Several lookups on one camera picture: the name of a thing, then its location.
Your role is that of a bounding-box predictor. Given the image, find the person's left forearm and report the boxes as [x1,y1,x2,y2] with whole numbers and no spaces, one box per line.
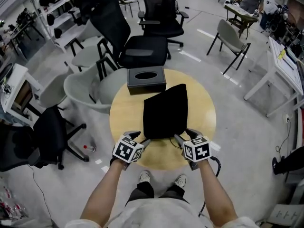
[80,160,124,228]

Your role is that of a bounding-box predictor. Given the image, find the person's right forearm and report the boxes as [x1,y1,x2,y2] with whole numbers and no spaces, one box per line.
[197,160,239,228]

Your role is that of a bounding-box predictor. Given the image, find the white side cabinet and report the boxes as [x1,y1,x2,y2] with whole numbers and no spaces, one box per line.
[0,63,45,128]

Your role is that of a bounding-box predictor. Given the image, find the white shelf rack with bags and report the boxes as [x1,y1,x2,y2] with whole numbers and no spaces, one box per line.
[32,0,102,55]

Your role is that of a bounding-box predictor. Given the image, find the person's white shoe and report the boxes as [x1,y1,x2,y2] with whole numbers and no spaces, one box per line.
[139,170,152,184]
[174,174,188,189]

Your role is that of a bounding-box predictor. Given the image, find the black swivel office chair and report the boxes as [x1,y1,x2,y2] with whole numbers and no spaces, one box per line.
[0,105,90,172]

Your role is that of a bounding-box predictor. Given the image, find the person's dark trousers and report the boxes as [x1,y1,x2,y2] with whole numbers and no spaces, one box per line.
[125,181,191,207]

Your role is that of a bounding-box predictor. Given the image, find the small grey stool chair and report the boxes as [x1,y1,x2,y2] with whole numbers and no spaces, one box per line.
[114,0,141,18]

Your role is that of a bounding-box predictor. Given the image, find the grey chair with black legs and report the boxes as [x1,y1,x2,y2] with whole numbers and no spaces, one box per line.
[206,19,252,75]

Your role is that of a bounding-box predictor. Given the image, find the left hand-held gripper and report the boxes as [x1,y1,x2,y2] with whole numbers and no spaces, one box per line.
[109,130,152,171]

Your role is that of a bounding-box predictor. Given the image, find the black leather tissue box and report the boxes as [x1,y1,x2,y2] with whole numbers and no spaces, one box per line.
[127,66,167,95]

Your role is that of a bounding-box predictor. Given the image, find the person's right white shoe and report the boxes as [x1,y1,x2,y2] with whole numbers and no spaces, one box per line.
[174,174,188,189]

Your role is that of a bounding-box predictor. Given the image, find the person's light grey shirt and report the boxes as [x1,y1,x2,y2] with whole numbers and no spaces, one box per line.
[63,197,263,228]

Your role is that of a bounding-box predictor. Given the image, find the black reclined office chair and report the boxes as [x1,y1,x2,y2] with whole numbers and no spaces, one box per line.
[89,0,172,70]

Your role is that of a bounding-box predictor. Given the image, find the dark cluttered desk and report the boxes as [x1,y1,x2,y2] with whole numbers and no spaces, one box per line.
[9,8,46,57]

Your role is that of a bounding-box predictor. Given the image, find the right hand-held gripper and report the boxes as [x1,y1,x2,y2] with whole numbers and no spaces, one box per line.
[174,128,212,171]

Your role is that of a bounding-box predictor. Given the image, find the white table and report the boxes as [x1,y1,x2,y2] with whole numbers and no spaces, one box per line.
[244,36,304,118]

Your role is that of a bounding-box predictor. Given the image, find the white cardboard box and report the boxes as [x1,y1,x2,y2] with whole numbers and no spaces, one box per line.
[267,203,303,227]

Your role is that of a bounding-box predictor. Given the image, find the green folding table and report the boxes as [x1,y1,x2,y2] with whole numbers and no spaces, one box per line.
[224,3,259,39]

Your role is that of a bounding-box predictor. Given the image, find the black mesh office chair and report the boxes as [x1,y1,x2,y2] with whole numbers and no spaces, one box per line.
[137,0,190,48]

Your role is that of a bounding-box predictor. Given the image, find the person's left white shoe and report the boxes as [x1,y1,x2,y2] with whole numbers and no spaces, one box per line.
[139,170,152,184]

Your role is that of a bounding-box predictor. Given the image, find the black office chair with headrest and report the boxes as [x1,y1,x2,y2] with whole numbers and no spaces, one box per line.
[68,0,119,26]

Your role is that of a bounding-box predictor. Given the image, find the grey shell chair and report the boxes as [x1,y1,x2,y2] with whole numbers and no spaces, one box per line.
[70,36,113,72]
[63,58,133,115]

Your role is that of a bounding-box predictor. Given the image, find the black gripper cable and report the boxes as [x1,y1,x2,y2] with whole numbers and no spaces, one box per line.
[198,155,222,219]

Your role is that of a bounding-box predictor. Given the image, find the thin black floor cable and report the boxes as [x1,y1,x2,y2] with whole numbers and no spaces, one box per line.
[27,164,53,226]

